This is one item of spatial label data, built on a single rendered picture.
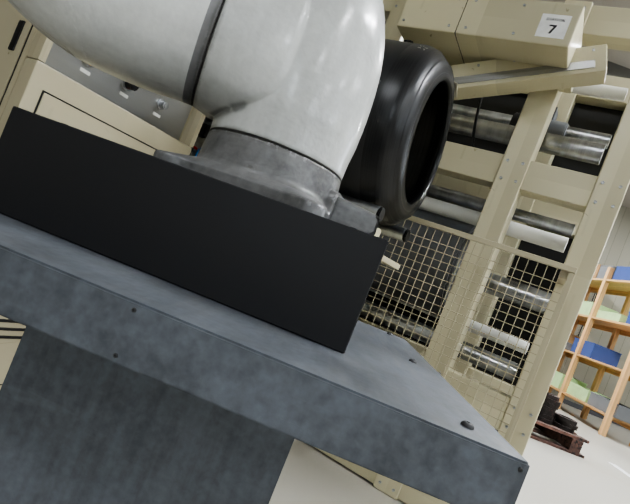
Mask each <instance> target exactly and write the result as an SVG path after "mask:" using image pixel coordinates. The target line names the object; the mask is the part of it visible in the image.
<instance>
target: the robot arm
mask: <svg viewBox="0 0 630 504"><path fill-rule="evenodd" d="M8 1H9V3H10V4H11V5H12V6H13V7H14V8H15V9H16V10H17V11H18V12H19V13H20V14H21V15H22V16H24V17H25V18H26V19H27V20H28V21H29V22H30V23H31V24H32V25H33V26H34V27H35V28H36V29H37V30H39V31H40V32H41V33H42V34H43V35H45V36H46V37H47V38H48V39H50V40H51V41H52V42H53V43H55V44H56V45H57V46H59V47H60V48H62V49H63V50H65V51H66V52H67V53H69V54H71V55H72V56H74V57H76V58H77V59H79V60H81V61H83V62H85V63H87V64H89V65H91V66H93V67H95V68H97V69H99V70H101V71H103V72H105V73H107V74H109V75H112V76H114V77H116V78H118V79H120V80H123V81H125V82H128V83H130V84H133V85H135V86H137V87H140V88H143V89H145V90H148V91H150V92H153V93H156V94H159V95H162V96H166V97H169V98H172V99H176V100H178V101H181V102H183V103H186V104H188V105H191V106H193V107H195V108H196V109H197V110H198V111H200V112H201V113H202V114H204V115H205V116H206V117H208V118H209V119H211V120H213V122H212V124H211V127H210V130H209V133H208V135H207V137H206V139H205V141H204V143H203V145H202V147H201V149H200V151H199V154H198V155H197V156H190V155H185V154H179V153H174V152H169V151H164V150H156V151H155V152H154V154H153V156H155V157H157V158H160V159H163V160H166V161H168V162H171V163H174V164H177V165H179V166H182V167H185V168H188V169H191V170H193V171H196V172H199V173H202V174H204V175H207V176H210V177H213V178H216V179H218V180H221V181H224V182H227V183H229V184H232V185H235V186H238V187H240V188H243V189H246V190H249V191H252V192H254V193H257V194H260V195H263V196H265V197H268V198H271V199H274V200H277V201H279V202H282V203H285V204H288V205H290V206H293V207H296V208H299V209H301V210H304V211H307V212H310V213H313V214H315V215H318V216H321V217H324V218H326V219H329V220H332V221H335V222H338V223H340V224H343V225H346V226H349V227H353V228H355V229H358V230H360V231H363V232H365V233H368V234H371V235H375V233H376V231H377V228H378V225H379V223H378V221H377V220H378V218H379V219H380V217H379V216H377V215H375V214H373V213H371V212H369V211H367V210H365V209H363V208H361V207H359V206H357V205H355V204H353V203H351V202H349V201H347V200H345V199H343V197H342V196H341V194H340V193H338V191H339V188H340V184H341V181H342V179H343V176H344V174H345V171H346V169H347V166H348V164H349V162H350V160H351V158H352V156H353V154H354V152H355V150H356V148H357V145H358V143H359V140H360V138H361V136H362V133H363V130H364V128H365V125H366V122H367V120H368V117H369V114H370V111H371V108H372V104H373V101H374V98H375V95H376V91H377V87H378V84H379V80H380V76H381V70H382V64H383V58H384V48H385V14H384V5H383V1H382V0H8Z"/></svg>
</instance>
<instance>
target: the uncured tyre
mask: <svg viewBox="0 0 630 504"><path fill-rule="evenodd" d="M420 45H422V46H425V47H427V48H429V49H428V50H427V51H423V50H421V49H419V48H416V47H418V46H420ZM380 78H383V79H382V82H381V84H380V86H378V87H377V91H376V95H375V98H374V101H373V104H372V108H371V111H370V114H369V117H368V120H367V122H366V125H365V128H364V130H363V133H362V136H361V138H360V140H359V143H358V145H357V148H356V150H355V152H354V154H353V156H352V158H351V160H350V162H349V164H348V166H347V169H346V171H345V174H344V176H343V179H342V181H341V184H340V188H339V191H338V193H341V194H344V195H347V196H350V197H353V198H356V199H359V200H363V201H366V202H369V203H372V204H375V205H378V206H381V207H384V208H385V216H384V218H383V220H382V221H381V222H378V223H379V225H389V226H393V225H396V224H398V223H400V222H402V221H404V220H406V219H408V218H410V217H411V216H412V215H413V214H414V213H415V212H416V211H417V210H418V208H419V207H420V205H421V204H422V202H423V200H424V199H425V197H426V195H427V193H428V191H429V189H430V186H431V184H432V182H433V180H434V177H435V174H436V172H437V169H438V166H439V163H440V160H441V157H442V154H443V151H444V147H445V144H446V140H447V136H448V132H449V127H450V122H451V116H452V110H453V102H454V75H453V70H452V68H451V66H450V64H449V63H448V61H447V60H446V58H445V57H444V55H443V53H442V52H441V51H440V50H438V49H436V48H434V47H432V46H429V45H424V44H417V43H410V42H404V41H397V40H390V39H385V48H384V58H383V64H382V70H381V76H380Z"/></svg>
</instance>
